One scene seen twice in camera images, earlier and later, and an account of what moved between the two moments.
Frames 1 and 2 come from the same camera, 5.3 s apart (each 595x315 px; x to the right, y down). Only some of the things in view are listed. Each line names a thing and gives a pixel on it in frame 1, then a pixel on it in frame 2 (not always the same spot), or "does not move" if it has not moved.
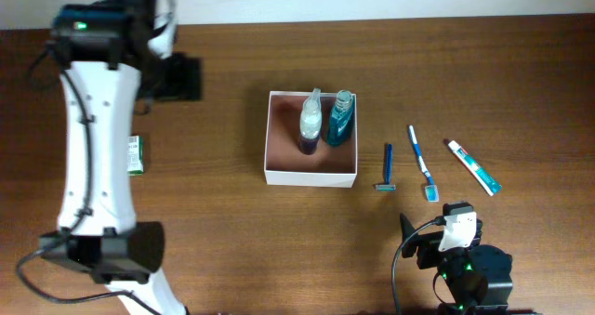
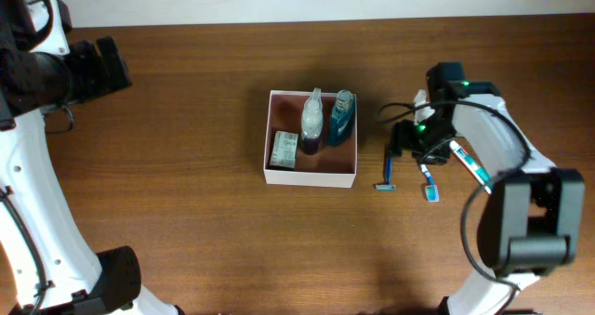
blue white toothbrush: x=430 y=190 does not move
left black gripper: x=183 y=80 to x=85 y=56
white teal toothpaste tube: x=489 y=185 does not move
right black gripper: x=429 y=244 to x=403 y=139
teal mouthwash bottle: x=341 y=117 does not move
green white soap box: x=135 y=154 to x=284 y=150
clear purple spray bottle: x=310 y=124 does not move
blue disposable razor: x=388 y=186 does not move
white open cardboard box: x=285 y=160 does not move
